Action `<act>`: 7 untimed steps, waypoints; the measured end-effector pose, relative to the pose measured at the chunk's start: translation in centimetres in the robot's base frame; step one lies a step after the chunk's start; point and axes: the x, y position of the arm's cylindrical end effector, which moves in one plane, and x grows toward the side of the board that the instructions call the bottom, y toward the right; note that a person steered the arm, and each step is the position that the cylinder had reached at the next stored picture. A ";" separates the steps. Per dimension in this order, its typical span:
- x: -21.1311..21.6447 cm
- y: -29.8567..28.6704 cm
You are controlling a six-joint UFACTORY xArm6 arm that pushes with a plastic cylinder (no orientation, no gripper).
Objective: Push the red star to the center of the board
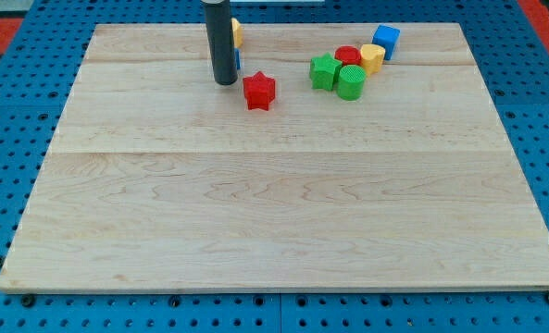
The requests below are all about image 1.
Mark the green star block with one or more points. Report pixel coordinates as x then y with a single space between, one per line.
324 71

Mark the red cylinder block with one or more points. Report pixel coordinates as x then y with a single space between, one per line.
348 55

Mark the red star block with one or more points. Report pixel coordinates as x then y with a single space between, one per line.
259 91

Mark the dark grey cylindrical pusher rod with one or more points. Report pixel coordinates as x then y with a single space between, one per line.
220 40

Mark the blue cube block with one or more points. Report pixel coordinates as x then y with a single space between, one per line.
387 37

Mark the green cylinder block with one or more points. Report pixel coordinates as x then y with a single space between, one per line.
351 82

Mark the blue block behind rod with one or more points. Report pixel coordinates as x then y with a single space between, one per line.
238 62

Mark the yellow heart block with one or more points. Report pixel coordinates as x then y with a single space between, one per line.
372 58

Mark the yellow block behind rod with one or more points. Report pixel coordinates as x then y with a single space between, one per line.
237 30

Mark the light wooden board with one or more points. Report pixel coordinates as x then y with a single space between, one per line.
159 180

